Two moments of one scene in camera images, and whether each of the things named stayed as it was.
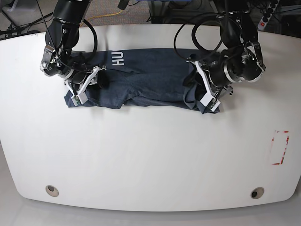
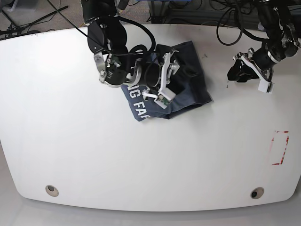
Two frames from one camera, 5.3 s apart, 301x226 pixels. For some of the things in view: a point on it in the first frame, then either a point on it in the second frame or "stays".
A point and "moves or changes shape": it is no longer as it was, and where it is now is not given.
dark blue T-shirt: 164,77 moves or changes shape
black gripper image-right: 217,75 → 265,60
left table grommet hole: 52,190 stays
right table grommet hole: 257,192 stays
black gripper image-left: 103,81 → 151,76
